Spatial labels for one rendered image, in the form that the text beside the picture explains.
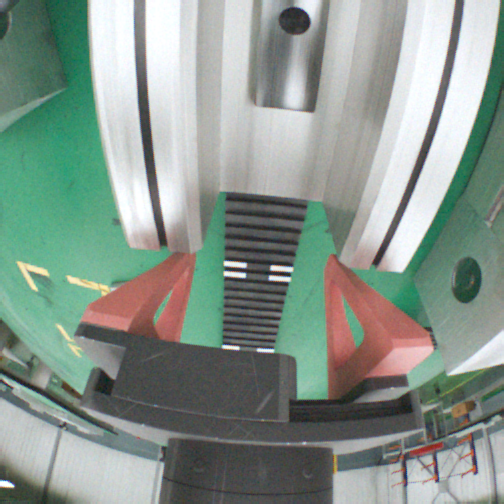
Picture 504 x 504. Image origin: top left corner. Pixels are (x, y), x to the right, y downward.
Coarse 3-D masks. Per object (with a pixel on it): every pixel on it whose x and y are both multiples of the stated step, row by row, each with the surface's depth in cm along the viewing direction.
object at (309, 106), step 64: (128, 0) 3; (192, 0) 4; (256, 0) 6; (320, 0) 5; (384, 0) 4; (448, 0) 3; (128, 64) 4; (192, 64) 5; (256, 64) 7; (320, 64) 6; (384, 64) 5; (448, 64) 4; (128, 128) 5; (192, 128) 6; (256, 128) 9; (320, 128) 9; (384, 128) 5; (448, 128) 5; (128, 192) 7; (192, 192) 7; (256, 192) 11; (320, 192) 11; (384, 192) 6; (384, 256) 8
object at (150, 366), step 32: (192, 256) 14; (128, 288) 9; (160, 288) 10; (96, 320) 7; (128, 320) 7; (160, 320) 13; (96, 352) 7; (128, 352) 7; (160, 352) 7; (192, 352) 7; (224, 352) 7; (256, 352) 7; (128, 384) 6; (160, 384) 6; (192, 384) 6; (224, 384) 6; (256, 384) 6; (288, 384) 6; (224, 416) 6; (256, 416) 6; (288, 416) 6
